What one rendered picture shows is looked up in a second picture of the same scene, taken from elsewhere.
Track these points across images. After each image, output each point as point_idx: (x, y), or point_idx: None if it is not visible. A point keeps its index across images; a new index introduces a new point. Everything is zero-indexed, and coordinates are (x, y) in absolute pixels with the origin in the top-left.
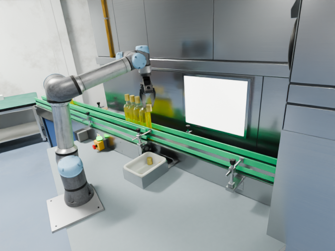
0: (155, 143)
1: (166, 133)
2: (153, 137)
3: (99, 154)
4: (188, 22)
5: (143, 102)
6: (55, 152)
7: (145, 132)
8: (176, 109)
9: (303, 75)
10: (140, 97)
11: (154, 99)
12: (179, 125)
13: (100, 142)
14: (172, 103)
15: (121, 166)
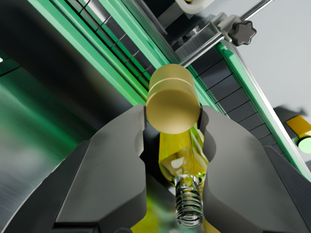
0: (161, 34)
1: (110, 64)
2: (162, 57)
3: (305, 100)
4: None
5: (231, 127)
6: None
7: (194, 56)
8: (13, 125)
9: None
10: (306, 178)
11: (93, 136)
12: (57, 95)
13: (305, 131)
14: (16, 162)
15: (268, 17)
